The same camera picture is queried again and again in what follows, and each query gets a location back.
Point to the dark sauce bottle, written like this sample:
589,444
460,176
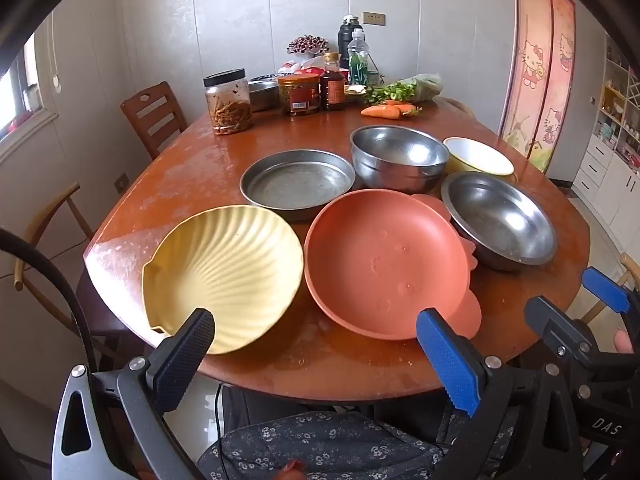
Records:
332,87

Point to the wide steel bowl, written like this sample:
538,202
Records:
495,220

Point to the bag of leafy greens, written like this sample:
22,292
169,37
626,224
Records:
415,87

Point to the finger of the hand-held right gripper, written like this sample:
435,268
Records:
602,285
547,317

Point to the person's right hand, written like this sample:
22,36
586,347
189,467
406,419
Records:
623,342

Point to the deep steel bowl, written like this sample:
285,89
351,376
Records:
395,150
400,184

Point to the red tissue packet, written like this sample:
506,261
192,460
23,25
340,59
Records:
305,65

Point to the window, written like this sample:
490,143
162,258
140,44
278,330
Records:
15,95

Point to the wooden slat-back chair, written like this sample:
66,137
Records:
150,110

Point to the floral dark garment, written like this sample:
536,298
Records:
325,445

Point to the red windowsill item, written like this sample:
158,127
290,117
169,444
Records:
18,120

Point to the orange plastic plate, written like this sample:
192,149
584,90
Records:
380,260

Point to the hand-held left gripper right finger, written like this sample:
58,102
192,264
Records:
445,360

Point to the clear plastic bottle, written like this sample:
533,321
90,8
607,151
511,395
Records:
358,55

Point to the metal pan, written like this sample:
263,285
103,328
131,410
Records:
295,185

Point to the black-lidded clear jar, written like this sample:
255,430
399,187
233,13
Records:
227,105

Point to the black thermos flask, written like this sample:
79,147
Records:
345,35

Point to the low wall socket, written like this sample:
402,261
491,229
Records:
121,182

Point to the yellow shell-shaped plate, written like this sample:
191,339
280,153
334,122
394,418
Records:
225,270

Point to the black trousers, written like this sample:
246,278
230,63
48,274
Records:
260,402

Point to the carrot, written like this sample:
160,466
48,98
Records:
407,108
380,111

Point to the cartoon printed sliding door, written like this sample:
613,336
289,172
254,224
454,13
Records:
535,85

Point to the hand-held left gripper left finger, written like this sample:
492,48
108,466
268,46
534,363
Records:
185,360

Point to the dried flower decoration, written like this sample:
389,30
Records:
306,44

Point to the small steel bowl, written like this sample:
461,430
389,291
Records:
262,95

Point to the tan curved armchair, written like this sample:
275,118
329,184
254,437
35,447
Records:
40,217
457,105
627,265

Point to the red-lidded jar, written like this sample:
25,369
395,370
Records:
299,95

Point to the white windowsill box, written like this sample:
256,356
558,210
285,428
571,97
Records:
32,97

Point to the white shelf cabinet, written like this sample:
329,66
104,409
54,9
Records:
600,170

